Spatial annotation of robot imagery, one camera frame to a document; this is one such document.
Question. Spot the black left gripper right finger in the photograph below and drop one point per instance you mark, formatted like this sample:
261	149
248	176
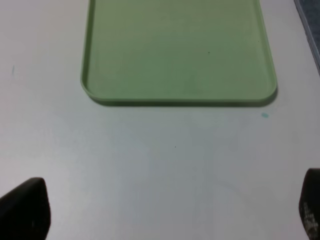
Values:
309	204

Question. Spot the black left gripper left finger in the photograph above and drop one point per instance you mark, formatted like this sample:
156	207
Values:
25	212

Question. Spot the grey towel with orange stripes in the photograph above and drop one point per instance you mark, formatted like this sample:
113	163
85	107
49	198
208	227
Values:
309	13

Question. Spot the light green plastic tray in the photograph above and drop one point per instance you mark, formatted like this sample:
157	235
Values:
177	52

